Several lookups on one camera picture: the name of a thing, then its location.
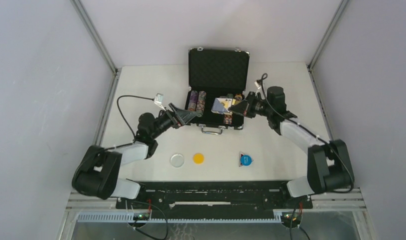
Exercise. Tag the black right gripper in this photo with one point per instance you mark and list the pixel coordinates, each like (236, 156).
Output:
(248, 102)

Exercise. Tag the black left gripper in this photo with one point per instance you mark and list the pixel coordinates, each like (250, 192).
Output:
(176, 122)

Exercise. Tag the yellow blue chip stack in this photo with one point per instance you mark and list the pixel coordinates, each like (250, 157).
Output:
(238, 98)

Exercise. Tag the playing card deck box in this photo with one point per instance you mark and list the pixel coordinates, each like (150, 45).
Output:
(222, 106)

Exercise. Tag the black poker set case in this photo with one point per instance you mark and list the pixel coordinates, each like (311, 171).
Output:
(217, 72)

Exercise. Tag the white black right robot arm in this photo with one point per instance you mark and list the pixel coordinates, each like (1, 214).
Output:
(328, 163)

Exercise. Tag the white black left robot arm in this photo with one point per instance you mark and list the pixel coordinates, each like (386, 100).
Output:
(98, 173)

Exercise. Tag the orange blue chip stack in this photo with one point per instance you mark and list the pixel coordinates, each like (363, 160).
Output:
(227, 120)

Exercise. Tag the purple orange chip stack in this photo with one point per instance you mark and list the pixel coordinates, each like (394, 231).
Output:
(193, 99)

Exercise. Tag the yellow round button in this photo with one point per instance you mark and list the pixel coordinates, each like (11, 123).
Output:
(198, 158)

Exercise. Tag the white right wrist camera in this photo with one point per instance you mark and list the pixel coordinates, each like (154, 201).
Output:
(258, 84)

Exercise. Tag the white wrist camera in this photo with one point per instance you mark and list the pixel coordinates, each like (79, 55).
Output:
(258, 84)
(158, 101)

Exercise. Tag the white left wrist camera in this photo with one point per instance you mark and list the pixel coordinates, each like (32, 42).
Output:
(158, 101)

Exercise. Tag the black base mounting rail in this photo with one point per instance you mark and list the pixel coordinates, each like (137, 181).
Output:
(214, 200)

